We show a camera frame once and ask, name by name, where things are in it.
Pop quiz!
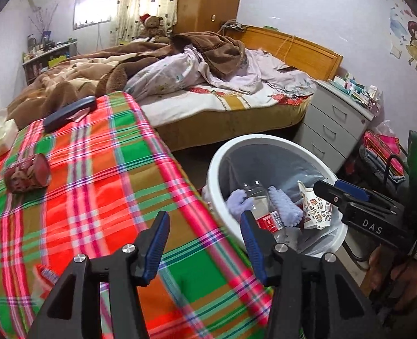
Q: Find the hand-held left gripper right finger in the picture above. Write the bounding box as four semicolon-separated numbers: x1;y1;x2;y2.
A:
240;211;385;339

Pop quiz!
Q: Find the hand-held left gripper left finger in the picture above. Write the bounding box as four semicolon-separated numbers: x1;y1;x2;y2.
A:
28;211;171;339

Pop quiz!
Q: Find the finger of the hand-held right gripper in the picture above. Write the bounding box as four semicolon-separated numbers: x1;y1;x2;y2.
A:
335;179;401;214
313;180;417;255

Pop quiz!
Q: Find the crushed printed paper cup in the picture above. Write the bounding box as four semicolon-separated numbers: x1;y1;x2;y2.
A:
296;180;333;230

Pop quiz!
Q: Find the clear plastic bottle red cap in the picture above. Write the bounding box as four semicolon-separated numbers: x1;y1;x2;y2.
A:
242;180;288;244

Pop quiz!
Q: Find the pale purple foam net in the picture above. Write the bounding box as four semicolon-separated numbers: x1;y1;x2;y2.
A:
228;188;255;217
268;185;304;227

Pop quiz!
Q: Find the white trash bin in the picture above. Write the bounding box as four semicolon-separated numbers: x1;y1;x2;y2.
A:
203;134;349;258

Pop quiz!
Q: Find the person's right hand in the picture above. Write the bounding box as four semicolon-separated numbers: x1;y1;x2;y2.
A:
367;245;417;311

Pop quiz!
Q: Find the folded plaid cloth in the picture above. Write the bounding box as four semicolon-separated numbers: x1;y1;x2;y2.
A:
362;131;407;184

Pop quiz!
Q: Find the grey nightstand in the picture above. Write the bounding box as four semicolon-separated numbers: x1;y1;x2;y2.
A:
293;79;375;173

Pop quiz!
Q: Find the row of boxes on nightstand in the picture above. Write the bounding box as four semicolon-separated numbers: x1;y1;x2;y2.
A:
330;72;383;110

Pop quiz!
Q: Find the wooden headboard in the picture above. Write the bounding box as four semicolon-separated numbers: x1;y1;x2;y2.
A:
224;25;344;82

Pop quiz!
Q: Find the pale lilac quilt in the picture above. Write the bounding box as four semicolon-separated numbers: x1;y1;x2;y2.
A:
124;46;316;101

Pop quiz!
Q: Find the red cartoon drink can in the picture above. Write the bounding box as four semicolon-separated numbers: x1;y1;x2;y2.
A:
3;153;52;195

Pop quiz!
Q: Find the floral bed sheet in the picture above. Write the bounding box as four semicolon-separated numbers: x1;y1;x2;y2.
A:
139;85;313;152

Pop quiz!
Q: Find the dark blue glasses case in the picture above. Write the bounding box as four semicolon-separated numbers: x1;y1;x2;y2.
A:
43;96;97;133

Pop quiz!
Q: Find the brown fleece blanket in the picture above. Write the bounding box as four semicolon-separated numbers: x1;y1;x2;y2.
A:
5;31;248;131

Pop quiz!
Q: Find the shelf unit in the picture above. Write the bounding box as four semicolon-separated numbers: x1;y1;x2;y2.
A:
22;40;78;85

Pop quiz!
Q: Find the brown teddy bear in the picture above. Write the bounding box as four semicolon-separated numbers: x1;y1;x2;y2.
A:
138;13;170;43

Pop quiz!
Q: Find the row of bottles on shelf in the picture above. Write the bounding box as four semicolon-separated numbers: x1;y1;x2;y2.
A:
23;32;59;60

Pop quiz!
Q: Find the wooden wardrobe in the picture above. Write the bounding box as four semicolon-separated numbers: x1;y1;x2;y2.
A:
175;0;245;36

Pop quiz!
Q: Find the window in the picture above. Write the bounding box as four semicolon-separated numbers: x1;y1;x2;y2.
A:
72;0;116;31

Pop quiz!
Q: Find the patterned curtain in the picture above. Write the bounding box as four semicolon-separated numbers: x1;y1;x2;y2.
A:
111;0;181;46

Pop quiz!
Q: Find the vase with bare branches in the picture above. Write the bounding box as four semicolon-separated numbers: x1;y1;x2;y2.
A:
27;2;59;43

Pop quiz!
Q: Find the cartoon girl wall sticker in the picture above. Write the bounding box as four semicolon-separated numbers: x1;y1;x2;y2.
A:
388;7;417;75

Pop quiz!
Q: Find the power strip with cables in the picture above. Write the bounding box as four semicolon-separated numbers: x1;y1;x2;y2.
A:
220;19;248;33

